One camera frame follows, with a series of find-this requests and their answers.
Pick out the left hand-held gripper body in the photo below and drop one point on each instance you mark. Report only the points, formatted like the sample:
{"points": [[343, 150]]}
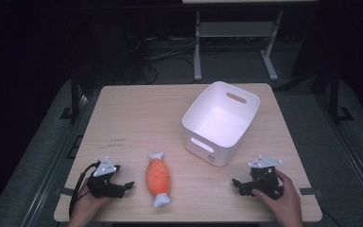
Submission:
{"points": [[104, 179]]}

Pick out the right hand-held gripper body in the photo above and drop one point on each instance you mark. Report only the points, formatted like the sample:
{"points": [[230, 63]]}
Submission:
{"points": [[264, 179]]}

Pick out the orange plush meat toy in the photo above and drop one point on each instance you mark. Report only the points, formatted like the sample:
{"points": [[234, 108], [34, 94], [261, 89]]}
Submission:
{"points": [[158, 178]]}

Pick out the white plastic bin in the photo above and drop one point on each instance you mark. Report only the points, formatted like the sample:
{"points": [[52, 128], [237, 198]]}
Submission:
{"points": [[220, 121]]}

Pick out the person's right hand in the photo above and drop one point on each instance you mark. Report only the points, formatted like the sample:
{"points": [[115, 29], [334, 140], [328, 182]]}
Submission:
{"points": [[282, 201]]}

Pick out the person's left hand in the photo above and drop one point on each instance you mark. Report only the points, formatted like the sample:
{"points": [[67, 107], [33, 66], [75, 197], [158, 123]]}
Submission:
{"points": [[86, 203]]}

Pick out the grey metal stand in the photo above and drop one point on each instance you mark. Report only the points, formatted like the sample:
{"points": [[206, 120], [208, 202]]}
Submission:
{"points": [[234, 38]]}

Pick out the black metal post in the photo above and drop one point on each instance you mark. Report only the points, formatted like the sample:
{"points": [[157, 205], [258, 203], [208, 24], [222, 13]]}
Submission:
{"points": [[74, 94], [335, 94]]}

